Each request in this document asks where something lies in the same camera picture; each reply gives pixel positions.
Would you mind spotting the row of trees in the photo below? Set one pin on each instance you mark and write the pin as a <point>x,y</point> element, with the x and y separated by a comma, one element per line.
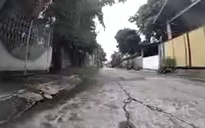
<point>90,56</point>

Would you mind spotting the round dark tree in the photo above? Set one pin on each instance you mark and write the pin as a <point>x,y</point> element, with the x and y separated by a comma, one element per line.
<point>128,40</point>

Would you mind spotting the large tree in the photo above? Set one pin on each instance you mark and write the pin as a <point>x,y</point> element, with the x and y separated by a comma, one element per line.
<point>56,56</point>

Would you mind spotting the small green bush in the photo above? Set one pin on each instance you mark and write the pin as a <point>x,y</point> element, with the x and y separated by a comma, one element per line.
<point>167,65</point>

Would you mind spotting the tall tree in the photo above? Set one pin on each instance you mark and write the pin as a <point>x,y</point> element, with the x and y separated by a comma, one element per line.
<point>150,16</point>

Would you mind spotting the grey cracked concrete road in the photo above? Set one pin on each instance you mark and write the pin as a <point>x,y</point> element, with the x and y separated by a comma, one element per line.
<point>163,96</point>

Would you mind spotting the pole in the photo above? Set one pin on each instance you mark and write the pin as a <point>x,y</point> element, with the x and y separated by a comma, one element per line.
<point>169,31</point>

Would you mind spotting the grey concrete sidewalk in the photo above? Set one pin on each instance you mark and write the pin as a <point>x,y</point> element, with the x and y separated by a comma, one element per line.
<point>26,96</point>

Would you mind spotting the roadside verge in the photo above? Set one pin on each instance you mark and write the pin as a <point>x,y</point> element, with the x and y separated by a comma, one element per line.
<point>196,74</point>

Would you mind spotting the building with dark roof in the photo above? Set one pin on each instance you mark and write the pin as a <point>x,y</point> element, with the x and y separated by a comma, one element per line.
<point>186,13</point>

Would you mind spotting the yellow panel wall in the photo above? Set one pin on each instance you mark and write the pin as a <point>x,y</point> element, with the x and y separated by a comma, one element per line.
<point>196,46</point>

